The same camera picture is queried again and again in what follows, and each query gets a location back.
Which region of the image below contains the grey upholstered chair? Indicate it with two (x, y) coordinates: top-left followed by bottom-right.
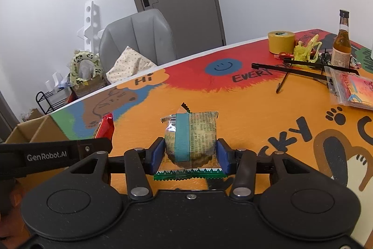
(99, 9), (177, 72)

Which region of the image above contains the brown cardboard box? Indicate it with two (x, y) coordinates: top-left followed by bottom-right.
(5, 115), (68, 144)

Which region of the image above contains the black wire shelf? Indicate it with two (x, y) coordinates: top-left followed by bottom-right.
(35, 88), (71, 114)

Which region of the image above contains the small cardboard box SF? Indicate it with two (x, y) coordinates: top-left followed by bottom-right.
(71, 77), (107, 98)

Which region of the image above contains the red packet in zip bag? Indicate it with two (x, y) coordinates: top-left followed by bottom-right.
(325, 66), (373, 111)

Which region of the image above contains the yellow tape roll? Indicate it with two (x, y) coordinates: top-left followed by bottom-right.
(267, 31), (295, 55)

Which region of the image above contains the green teal cookie packet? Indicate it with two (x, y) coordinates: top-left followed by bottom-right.
(154, 103), (226, 181)

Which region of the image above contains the dotted cream cushion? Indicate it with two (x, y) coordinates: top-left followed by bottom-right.
(106, 46), (157, 83)

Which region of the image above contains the amber liquor bottle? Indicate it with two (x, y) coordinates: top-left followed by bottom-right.
(331, 10), (352, 68)

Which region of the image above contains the person's left hand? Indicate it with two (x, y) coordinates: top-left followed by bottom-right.
(1, 181), (30, 248)

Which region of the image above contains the red candy bar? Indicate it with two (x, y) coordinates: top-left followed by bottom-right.
(93, 113), (114, 140)

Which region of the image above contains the white perforated rack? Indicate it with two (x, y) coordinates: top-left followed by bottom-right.
(77, 0), (104, 54)

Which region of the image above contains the colourful cartoon table mat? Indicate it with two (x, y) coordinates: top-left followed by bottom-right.
(52, 39), (372, 248)

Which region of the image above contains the panda print neck pillow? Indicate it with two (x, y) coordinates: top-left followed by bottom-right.
(69, 50), (103, 86)

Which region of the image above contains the black wiper blade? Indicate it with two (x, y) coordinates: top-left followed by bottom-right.
(283, 58), (360, 76)
(252, 63), (328, 94)

